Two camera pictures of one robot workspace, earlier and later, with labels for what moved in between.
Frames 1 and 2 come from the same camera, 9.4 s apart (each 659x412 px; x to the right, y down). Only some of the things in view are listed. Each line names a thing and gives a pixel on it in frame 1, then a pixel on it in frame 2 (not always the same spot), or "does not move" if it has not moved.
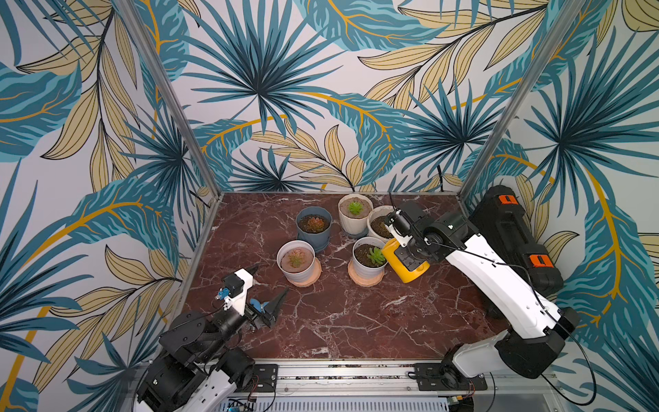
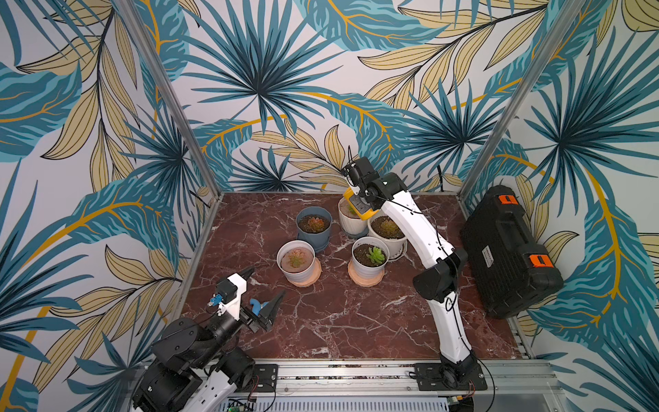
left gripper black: (258, 318) does not move
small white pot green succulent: (369, 261) does not move
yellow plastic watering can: (407, 275) → (347, 193)
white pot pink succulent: (298, 263) does not move
